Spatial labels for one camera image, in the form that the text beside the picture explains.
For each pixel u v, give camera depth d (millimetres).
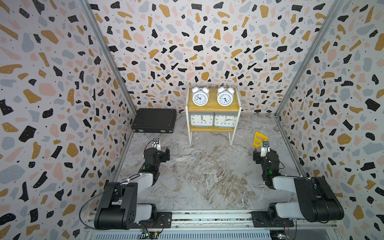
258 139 1063
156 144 771
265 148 779
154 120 1221
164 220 740
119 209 422
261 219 731
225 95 757
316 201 434
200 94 748
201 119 897
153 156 688
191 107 798
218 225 732
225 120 900
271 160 688
